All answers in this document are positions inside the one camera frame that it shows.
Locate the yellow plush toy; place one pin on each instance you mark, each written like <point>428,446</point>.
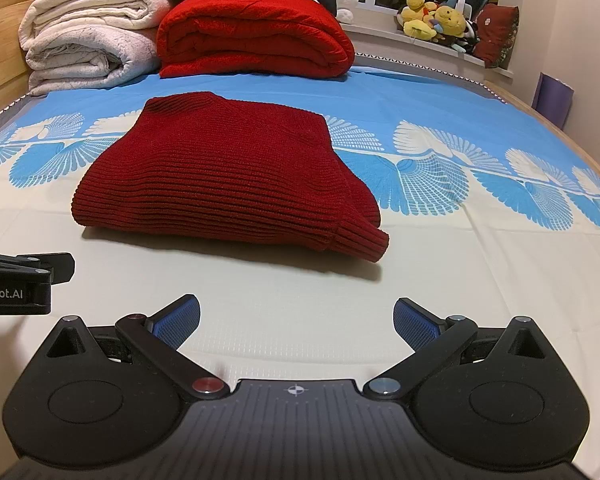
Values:
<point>417,17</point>
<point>450,19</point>

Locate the white window sill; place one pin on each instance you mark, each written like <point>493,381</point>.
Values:
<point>390,35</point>

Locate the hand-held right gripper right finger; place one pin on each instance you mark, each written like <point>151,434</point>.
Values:
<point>415,325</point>

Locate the dark red knit sweater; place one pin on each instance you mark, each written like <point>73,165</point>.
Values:
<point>220,180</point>

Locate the red folded blanket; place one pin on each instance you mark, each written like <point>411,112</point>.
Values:
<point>255,35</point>

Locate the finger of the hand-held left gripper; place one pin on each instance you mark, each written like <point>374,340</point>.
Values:
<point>60,266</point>

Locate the cream folded blanket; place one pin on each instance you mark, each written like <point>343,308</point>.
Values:
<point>90,7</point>

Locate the grey-white folded blanket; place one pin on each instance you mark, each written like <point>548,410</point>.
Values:
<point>90,55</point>

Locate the wooden headboard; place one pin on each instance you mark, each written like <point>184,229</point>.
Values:
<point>0,50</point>

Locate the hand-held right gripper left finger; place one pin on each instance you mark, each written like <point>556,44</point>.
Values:
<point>177,325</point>

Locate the wooden bed side rail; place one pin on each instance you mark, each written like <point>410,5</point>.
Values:
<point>570,135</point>

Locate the purple box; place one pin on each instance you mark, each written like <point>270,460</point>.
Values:
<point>555,100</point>

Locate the dark red cushion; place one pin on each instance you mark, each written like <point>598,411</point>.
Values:
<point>497,35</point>

